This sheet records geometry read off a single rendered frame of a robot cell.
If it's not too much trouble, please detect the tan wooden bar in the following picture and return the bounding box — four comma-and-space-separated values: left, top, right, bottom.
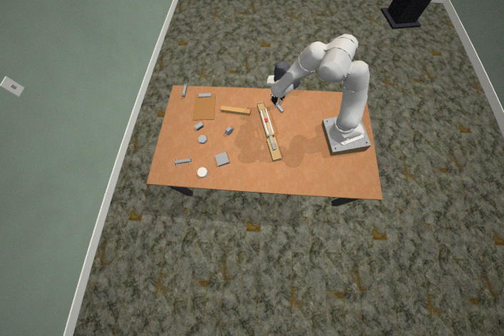
221, 106, 251, 116

